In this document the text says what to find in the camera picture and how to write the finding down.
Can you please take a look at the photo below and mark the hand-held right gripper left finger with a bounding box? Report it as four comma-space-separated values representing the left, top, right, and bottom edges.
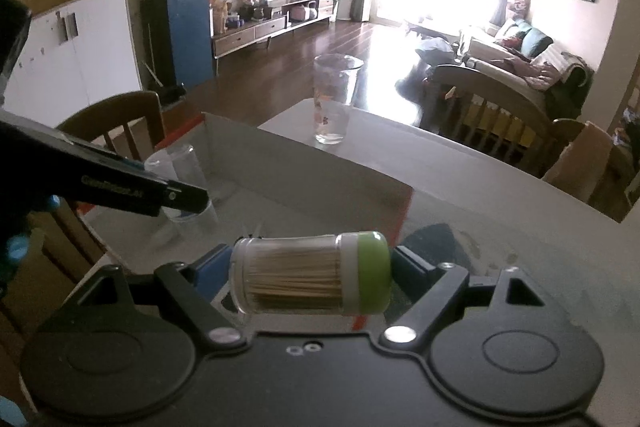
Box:
65, 244, 249, 351

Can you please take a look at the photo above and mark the wooden television cabinet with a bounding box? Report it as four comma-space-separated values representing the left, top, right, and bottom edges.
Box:
212, 0, 336, 58

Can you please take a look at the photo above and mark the red cardboard box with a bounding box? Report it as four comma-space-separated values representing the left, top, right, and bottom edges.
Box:
80, 112, 416, 268

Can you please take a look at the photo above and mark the low coffee table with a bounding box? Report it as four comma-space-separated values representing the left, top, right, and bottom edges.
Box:
401, 16, 452, 38

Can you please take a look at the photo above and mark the flower print drinking glass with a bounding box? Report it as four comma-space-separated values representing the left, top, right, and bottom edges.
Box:
312, 53, 364, 146

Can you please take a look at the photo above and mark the dark wooden chair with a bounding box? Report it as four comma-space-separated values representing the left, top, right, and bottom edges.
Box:
56, 90, 167, 164
429, 64, 557, 178
542, 118, 637, 224

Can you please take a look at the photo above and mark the beige cloth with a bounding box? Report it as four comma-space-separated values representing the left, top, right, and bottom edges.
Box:
542, 121, 617, 204

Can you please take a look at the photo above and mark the teal sofa cushion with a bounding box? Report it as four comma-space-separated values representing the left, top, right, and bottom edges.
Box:
519, 27, 554, 58

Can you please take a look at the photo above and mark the clear plastic cup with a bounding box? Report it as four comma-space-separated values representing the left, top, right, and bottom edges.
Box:
144, 144, 219, 240

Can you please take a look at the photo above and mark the beige sofa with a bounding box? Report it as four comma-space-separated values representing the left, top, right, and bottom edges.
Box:
459, 18, 597, 118

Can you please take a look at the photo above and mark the white cabinet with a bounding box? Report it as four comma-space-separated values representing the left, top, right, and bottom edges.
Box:
0, 0, 145, 114

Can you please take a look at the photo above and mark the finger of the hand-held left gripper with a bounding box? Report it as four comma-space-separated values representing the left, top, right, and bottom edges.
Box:
160, 179, 209, 215

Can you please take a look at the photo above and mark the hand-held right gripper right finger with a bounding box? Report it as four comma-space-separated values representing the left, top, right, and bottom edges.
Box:
377, 247, 547, 348

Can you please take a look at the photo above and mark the green lid toothpick holder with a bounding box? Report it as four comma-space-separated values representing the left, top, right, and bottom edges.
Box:
229, 231, 393, 317

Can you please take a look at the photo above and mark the blue front cabinet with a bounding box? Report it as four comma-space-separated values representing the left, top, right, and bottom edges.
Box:
141, 0, 217, 90

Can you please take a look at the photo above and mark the grey floor cushion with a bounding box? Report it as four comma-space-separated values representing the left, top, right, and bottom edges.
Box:
414, 38, 457, 68

